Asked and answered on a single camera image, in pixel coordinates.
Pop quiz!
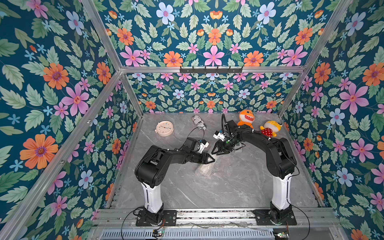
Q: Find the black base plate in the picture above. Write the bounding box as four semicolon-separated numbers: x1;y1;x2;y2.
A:
136;210;177;227
253;209;297;226

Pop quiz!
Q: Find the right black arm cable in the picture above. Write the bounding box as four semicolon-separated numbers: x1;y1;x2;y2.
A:
289;203;311;240

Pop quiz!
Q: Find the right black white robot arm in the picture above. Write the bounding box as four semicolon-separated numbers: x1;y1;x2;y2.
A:
212;119;297;225

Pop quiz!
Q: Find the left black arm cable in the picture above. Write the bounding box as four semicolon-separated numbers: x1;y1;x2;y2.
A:
120;206;145;240

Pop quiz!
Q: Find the black hook rail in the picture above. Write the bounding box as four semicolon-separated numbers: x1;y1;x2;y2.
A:
179;66;243;75

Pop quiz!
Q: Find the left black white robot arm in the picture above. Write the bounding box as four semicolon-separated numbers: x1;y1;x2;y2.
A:
135;138;215;225

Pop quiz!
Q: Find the orange shark plush toy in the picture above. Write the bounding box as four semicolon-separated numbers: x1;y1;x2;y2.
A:
237;110;255;129

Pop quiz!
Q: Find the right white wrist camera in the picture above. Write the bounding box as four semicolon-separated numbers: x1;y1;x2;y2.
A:
213;131;226;142

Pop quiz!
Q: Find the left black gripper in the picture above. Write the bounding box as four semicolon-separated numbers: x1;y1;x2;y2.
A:
188;152;215;166

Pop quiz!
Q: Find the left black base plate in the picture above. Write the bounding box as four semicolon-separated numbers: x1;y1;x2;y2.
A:
136;210;177;227

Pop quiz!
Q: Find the pink round alarm clock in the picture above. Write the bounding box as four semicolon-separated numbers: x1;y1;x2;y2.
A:
155;121;174;137

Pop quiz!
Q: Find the aluminium front rail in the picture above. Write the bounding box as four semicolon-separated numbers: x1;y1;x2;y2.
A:
92;208;341;229

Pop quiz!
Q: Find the yellow shark plush toy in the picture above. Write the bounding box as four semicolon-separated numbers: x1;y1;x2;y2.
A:
260;121;283;138

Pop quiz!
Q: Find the white slotted cable duct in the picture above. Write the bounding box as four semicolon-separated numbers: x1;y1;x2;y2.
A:
101;229;275;240

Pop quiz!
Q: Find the clear bubble wrap sheet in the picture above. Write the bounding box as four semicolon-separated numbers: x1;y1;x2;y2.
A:
195;154;219;177

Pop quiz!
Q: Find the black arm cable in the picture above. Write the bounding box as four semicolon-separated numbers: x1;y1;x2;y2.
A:
289;203;311;240
120;206;145;240

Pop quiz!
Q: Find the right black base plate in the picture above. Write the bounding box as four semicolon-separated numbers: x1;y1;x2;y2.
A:
253;209;297;226

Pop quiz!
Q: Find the silver toy car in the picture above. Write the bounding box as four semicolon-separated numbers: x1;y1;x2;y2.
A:
192;115;207;131

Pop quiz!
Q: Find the white grey remote device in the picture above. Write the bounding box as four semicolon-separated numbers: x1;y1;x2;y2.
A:
233;143;245;151

